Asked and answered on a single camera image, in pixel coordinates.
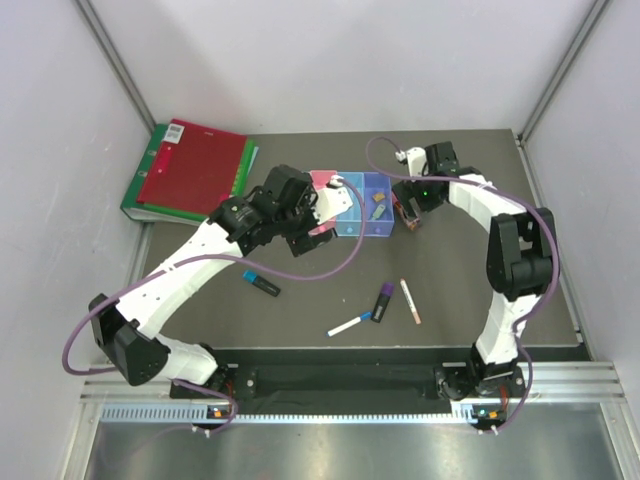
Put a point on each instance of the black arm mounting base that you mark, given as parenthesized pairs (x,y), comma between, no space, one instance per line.
(341,380)

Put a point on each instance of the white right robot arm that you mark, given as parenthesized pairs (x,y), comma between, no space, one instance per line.
(519,261)

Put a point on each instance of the white blue-capped marker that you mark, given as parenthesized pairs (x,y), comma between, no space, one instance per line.
(349,324)

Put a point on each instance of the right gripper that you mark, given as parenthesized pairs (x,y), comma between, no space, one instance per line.
(406,190)

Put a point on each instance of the purple plastic drawer box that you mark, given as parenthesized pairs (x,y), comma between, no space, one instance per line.
(374,183)

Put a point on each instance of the aluminium frame post right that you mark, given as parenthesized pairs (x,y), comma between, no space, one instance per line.
(586,28)

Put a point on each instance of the light green highlighter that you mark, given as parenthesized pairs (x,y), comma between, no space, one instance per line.
(378,212)

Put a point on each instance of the green ring binder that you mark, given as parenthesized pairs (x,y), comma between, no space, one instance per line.
(139,211)

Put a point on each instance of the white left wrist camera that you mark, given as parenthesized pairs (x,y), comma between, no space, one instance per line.
(339,200)

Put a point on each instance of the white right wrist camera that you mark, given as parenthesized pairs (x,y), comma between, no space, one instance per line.
(415,159)

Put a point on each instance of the blue-capped black highlighter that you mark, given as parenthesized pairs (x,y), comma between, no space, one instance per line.
(261,283)

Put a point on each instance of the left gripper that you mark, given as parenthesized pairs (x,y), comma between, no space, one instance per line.
(300,241)

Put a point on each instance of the white pink marker pen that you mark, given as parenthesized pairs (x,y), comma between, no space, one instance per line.
(410,301)

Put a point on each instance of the aluminium frame post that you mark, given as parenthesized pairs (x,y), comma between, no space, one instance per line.
(586,28)
(97,28)

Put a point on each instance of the purple-capped black highlighter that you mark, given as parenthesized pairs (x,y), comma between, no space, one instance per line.
(382,302)

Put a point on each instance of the grey slotted cable duct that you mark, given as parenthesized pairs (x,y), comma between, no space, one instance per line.
(214,414)

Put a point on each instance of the pink-capped marker tube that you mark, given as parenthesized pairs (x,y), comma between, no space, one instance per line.
(411,221)

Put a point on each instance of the light blue drawer box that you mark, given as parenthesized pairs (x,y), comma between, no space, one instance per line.
(348,224)

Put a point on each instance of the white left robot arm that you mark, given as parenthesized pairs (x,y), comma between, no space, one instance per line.
(129,331)

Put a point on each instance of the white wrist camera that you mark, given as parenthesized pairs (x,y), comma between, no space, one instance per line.
(415,159)
(339,200)

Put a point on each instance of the aluminium frame post left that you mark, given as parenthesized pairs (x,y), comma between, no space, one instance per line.
(97,28)

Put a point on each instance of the pink plastic drawer box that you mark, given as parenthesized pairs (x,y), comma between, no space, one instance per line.
(320,179)

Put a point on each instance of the red ring binder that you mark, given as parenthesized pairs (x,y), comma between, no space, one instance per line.
(194,168)

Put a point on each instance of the aluminium front rail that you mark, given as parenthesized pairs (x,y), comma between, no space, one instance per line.
(575,425)

